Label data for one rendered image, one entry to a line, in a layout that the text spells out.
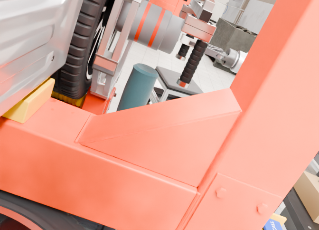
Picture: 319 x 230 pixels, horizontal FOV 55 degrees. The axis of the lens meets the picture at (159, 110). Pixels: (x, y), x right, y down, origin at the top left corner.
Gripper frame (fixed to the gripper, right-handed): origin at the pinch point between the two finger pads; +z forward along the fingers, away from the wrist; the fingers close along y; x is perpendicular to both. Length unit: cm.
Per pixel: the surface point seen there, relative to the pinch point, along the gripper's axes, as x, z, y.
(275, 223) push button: -35, -44, -47
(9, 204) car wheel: -33, 29, -77
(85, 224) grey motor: -53, 12, -55
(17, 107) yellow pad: -12, 33, -75
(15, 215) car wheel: -33, 27, -79
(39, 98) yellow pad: -11, 31, -70
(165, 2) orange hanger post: -15, 11, 344
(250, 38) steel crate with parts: -16, -139, 390
